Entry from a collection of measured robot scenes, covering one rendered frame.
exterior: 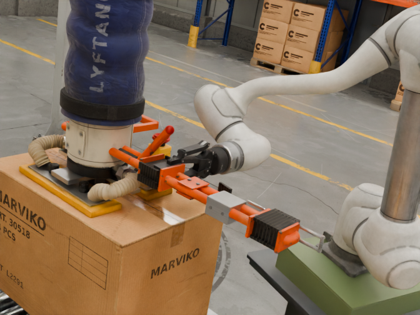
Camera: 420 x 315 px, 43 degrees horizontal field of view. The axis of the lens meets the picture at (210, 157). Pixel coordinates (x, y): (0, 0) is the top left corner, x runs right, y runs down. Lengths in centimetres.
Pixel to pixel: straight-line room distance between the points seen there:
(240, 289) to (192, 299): 151
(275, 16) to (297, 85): 796
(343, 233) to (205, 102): 62
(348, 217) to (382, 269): 25
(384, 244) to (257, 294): 160
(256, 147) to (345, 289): 53
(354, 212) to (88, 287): 85
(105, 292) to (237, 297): 174
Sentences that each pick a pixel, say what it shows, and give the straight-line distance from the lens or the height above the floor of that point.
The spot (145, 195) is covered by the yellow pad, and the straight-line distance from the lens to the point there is 147.
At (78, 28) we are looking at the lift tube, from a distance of 136.
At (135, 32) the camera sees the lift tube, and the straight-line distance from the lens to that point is 136.
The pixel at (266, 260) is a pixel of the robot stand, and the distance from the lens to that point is 192.
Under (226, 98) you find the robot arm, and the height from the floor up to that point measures 134.
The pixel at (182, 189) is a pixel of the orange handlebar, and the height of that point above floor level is 120.
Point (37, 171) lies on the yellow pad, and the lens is 155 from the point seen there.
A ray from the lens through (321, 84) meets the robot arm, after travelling 154.
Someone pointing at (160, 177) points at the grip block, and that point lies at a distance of 128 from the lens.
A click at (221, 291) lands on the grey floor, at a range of 304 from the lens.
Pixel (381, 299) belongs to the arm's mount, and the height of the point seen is 83.
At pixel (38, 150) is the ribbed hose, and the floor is 113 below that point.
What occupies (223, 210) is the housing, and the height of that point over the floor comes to 120.
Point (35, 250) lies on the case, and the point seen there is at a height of 89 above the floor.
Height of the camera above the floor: 172
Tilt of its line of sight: 21 degrees down
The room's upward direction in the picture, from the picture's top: 10 degrees clockwise
